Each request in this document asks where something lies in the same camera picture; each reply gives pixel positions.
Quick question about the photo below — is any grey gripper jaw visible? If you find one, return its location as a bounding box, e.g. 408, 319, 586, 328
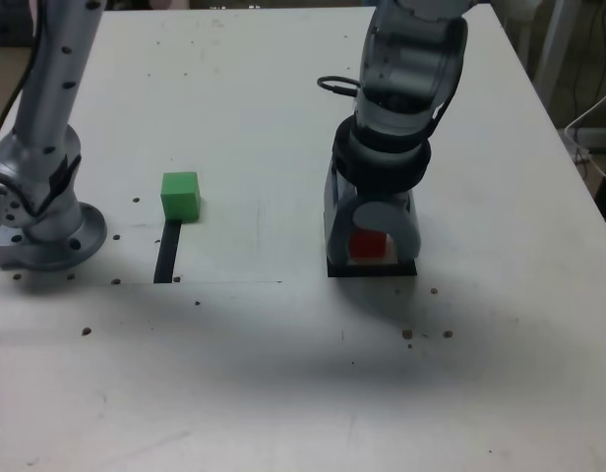
324, 163, 364, 266
352, 190, 423, 263

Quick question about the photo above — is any red cube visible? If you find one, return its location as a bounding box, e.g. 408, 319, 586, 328
349, 230, 387, 259

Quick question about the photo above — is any green cube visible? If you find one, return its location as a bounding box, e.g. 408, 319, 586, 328
159, 171, 202, 221

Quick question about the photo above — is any black tape square outline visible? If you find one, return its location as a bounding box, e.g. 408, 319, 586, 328
326, 248, 418, 279

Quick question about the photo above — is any black tape strip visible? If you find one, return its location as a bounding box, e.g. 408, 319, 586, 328
152, 218, 182, 285

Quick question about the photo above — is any black camera cable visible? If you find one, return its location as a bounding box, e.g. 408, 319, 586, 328
316, 75, 361, 98

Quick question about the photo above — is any white cable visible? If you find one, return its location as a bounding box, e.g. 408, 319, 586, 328
561, 82, 606, 184

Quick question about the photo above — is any thin black background cable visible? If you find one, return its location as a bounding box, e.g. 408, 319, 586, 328
571, 0, 606, 117

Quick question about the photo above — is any white metal post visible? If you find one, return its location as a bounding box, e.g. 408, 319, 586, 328
531, 0, 579, 107

